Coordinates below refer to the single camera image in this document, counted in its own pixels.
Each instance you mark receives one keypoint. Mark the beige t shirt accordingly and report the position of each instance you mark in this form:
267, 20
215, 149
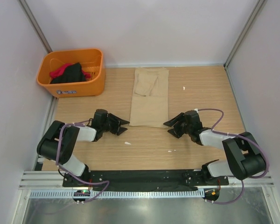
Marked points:
149, 105

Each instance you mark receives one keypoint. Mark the red t shirt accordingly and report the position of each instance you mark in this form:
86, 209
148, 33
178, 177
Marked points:
59, 71

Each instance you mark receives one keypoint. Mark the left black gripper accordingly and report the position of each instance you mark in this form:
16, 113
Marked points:
117, 122

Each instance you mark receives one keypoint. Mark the white slotted cable duct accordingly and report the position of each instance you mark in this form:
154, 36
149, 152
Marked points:
83, 194

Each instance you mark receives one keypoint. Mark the aluminium frame rail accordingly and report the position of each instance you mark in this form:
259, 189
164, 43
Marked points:
52, 180

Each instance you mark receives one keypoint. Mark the black t shirt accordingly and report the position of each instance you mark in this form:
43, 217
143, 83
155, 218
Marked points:
70, 74

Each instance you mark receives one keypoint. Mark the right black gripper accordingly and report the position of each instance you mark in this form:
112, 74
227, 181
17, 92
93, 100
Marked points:
180, 117

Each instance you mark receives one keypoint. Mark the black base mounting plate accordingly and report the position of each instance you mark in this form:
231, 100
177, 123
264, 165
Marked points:
156, 180

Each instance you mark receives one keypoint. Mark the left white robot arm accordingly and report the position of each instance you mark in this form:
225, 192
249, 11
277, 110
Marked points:
59, 141

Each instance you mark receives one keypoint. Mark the orange plastic basket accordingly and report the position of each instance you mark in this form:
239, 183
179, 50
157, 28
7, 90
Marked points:
92, 68

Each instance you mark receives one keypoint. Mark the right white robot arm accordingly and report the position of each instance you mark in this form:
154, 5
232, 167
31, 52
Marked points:
244, 157

